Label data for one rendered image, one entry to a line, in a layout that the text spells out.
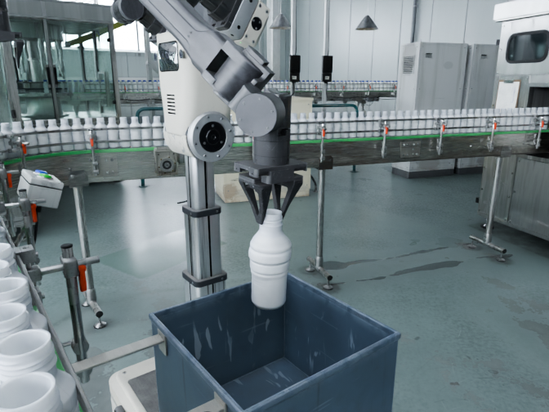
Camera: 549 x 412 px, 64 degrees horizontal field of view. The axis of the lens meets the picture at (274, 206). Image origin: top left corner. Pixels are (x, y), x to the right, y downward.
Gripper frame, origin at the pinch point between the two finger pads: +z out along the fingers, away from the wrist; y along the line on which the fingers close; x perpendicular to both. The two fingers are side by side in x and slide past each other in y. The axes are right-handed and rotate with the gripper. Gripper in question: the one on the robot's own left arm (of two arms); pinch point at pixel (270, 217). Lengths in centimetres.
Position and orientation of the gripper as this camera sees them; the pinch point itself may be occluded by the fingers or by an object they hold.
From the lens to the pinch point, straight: 71.8
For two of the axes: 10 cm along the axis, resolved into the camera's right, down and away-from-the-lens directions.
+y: 8.0, -1.5, 5.8
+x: -6.0, -2.5, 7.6
